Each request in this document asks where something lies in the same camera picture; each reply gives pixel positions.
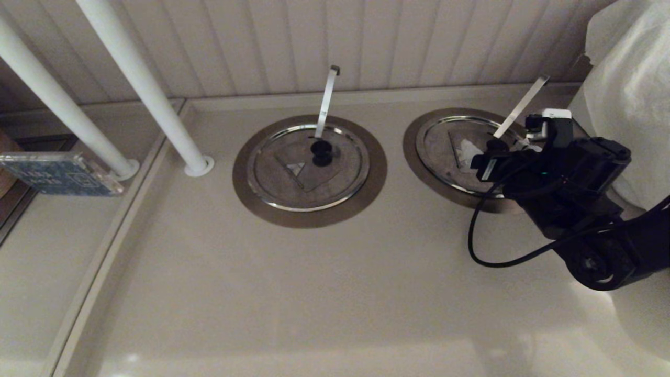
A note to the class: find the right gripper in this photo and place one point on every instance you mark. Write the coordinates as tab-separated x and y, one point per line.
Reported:
591	162

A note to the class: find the white round pole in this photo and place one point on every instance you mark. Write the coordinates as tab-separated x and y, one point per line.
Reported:
57	104
141	78

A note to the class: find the white cloth cover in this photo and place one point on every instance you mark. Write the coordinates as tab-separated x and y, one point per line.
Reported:
628	78

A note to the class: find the stainless lid with black knob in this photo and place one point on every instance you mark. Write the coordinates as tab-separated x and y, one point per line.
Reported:
445	157
335	183

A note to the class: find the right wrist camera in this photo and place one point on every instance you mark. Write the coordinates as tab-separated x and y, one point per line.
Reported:
556	116

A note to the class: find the blue patterned clear box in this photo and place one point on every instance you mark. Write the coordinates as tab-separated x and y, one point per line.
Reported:
57	175

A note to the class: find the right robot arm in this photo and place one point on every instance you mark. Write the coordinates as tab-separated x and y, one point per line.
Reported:
602	262

